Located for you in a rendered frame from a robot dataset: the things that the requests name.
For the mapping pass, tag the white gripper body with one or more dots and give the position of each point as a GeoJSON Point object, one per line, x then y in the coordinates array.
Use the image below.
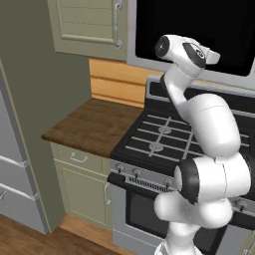
{"type": "Point", "coordinates": [213, 57]}

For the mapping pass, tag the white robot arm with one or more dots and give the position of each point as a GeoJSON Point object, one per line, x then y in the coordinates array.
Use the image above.
{"type": "Point", "coordinates": [212, 123]}

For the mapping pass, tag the black and grey microwave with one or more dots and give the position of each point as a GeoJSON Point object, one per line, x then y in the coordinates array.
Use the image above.
{"type": "Point", "coordinates": [186, 26]}

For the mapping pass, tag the steel oven door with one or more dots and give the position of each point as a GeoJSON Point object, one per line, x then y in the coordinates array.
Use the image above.
{"type": "Point", "coordinates": [139, 212]}

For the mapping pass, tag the olive base cupboard door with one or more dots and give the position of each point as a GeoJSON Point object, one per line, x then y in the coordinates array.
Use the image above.
{"type": "Point", "coordinates": [83, 196]}

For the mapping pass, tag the black and steel stove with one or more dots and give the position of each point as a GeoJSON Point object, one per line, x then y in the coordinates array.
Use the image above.
{"type": "Point", "coordinates": [156, 139]}

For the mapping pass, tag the steel stove knob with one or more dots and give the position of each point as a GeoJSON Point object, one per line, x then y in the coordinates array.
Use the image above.
{"type": "Point", "coordinates": [168, 182]}
{"type": "Point", "coordinates": [119, 168]}
{"type": "Point", "coordinates": [240, 204]}
{"type": "Point", "coordinates": [136, 172]}

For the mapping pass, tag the olive drawer front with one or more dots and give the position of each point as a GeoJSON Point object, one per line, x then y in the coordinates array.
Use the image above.
{"type": "Point", "coordinates": [79, 158]}

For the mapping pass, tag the olive tall cabinet panel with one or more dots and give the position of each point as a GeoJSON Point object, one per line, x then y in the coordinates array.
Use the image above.
{"type": "Point", "coordinates": [43, 83]}

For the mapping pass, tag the grey fridge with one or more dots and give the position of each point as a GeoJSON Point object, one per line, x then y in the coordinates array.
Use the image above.
{"type": "Point", "coordinates": [16, 166]}

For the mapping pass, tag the olive wall cupboard door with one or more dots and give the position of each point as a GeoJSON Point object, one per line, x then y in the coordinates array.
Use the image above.
{"type": "Point", "coordinates": [86, 23]}

